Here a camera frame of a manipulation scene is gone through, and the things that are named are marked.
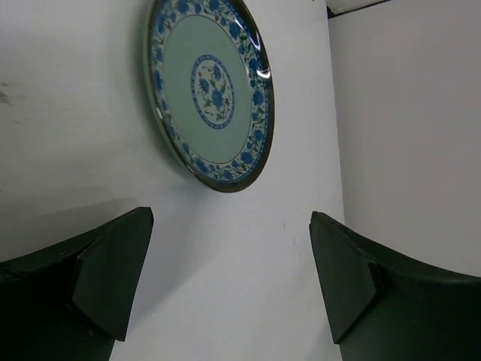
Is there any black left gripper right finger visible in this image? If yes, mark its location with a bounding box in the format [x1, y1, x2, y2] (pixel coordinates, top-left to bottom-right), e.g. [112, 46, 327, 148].
[309, 212, 480, 360]

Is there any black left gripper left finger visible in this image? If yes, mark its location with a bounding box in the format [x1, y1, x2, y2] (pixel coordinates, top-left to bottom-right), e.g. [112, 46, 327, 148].
[1, 207, 153, 360]

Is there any blue patterned plate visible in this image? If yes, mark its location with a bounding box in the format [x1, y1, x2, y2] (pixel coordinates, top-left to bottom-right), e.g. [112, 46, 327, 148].
[142, 1, 275, 193]

